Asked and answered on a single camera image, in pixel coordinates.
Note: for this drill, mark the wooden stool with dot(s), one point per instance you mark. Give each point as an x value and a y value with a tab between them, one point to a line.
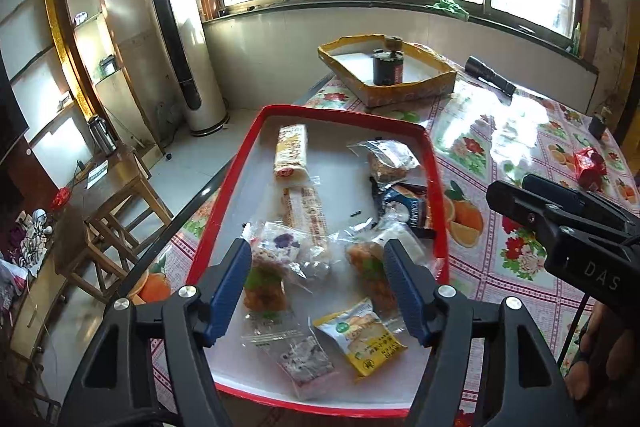
130	187

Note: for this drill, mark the white wall shelf unit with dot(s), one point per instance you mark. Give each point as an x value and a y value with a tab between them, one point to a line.
40	72

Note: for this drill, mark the red cardboard tray box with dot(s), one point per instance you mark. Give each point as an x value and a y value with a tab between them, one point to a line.
340	147

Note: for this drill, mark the green cloth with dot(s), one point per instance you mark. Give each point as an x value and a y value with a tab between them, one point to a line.
452	8

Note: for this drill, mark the dark blue snack packet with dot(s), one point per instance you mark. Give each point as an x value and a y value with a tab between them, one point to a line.
405	204

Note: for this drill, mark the pile of clothes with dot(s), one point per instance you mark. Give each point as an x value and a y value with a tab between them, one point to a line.
30	237

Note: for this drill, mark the small motor with cork wheel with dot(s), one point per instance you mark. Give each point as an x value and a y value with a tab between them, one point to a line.
597	127
387	69

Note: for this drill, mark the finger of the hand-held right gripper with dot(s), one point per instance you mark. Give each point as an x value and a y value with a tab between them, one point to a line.
560	193
520	202

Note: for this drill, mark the person's right hand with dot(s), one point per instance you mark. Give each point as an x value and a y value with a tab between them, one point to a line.
605	357

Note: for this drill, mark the white tower air conditioner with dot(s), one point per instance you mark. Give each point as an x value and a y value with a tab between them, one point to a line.
200	82

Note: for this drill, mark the yellow cardboard box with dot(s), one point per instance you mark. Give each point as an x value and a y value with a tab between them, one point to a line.
400	94

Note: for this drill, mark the floral fruit tablecloth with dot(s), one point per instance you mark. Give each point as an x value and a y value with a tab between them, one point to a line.
505	157

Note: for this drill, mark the red foil snack bag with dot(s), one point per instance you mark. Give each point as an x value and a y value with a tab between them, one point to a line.
590	169

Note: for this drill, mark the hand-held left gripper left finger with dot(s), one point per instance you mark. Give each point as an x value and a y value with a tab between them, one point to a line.
235	287

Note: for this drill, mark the red plastic bag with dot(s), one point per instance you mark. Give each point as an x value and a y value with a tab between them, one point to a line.
60	198

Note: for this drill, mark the steel kettle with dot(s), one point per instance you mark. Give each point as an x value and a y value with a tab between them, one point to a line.
102	137

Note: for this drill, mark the clear brown snack packet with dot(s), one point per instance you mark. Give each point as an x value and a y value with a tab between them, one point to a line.
390	162

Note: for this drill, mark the long clear cake packet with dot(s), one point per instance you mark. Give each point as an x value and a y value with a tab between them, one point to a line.
305	217

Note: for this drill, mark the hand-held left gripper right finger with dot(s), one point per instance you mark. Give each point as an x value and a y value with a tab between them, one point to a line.
407	294

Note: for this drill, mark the green bottle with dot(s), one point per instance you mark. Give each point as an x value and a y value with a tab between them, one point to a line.
577	39

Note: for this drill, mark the white snack packet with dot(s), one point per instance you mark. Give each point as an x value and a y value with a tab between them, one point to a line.
280	239

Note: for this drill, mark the black flashlight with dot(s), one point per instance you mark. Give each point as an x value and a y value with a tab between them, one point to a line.
490	76

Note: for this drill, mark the black television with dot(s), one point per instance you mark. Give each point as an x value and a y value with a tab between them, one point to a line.
10	117

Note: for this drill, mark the yellow packet with green circle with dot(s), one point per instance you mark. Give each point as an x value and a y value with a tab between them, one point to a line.
357	339

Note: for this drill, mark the long packet with red circle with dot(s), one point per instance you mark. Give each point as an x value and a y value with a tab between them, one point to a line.
290	152

